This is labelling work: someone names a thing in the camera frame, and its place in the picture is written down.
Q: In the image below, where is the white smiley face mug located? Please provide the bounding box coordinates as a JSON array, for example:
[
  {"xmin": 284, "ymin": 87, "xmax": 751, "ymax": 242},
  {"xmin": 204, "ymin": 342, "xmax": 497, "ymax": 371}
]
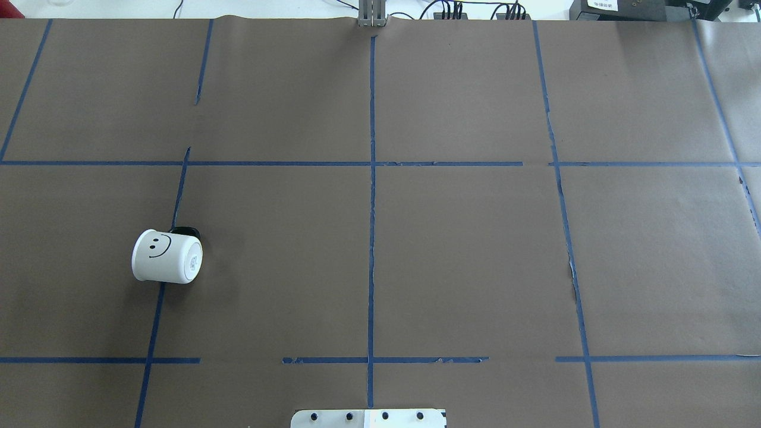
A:
[{"xmin": 131, "ymin": 226, "xmax": 203, "ymax": 284}]

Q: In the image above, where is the black power strip left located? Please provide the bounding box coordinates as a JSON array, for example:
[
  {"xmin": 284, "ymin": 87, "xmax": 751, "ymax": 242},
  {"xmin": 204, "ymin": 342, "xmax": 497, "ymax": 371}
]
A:
[{"xmin": 429, "ymin": 1, "xmax": 467, "ymax": 21}]

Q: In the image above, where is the black power strip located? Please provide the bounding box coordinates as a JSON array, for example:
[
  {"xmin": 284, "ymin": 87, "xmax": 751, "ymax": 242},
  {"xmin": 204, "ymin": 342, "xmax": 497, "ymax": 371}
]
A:
[
  {"xmin": 429, "ymin": 1, "xmax": 467, "ymax": 21},
  {"xmin": 490, "ymin": 1, "xmax": 531, "ymax": 21}
]

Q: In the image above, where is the black power strip right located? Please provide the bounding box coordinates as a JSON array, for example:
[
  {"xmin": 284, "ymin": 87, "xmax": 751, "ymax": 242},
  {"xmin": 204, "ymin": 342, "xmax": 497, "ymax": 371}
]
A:
[{"xmin": 490, "ymin": 1, "xmax": 531, "ymax": 21}]

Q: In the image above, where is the black equipment box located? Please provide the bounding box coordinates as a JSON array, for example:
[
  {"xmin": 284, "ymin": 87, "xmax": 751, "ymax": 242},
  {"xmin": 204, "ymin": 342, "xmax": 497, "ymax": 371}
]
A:
[{"xmin": 568, "ymin": 1, "xmax": 732, "ymax": 22}]

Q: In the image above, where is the grey aluminium frame post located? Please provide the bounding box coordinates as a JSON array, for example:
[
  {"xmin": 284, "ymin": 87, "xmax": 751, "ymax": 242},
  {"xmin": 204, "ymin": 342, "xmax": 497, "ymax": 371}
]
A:
[{"xmin": 358, "ymin": 0, "xmax": 388, "ymax": 27}]

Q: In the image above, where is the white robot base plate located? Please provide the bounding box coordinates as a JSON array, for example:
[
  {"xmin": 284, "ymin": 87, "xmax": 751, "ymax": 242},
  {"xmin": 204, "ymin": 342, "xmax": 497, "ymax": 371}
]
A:
[{"xmin": 290, "ymin": 408, "xmax": 448, "ymax": 427}]

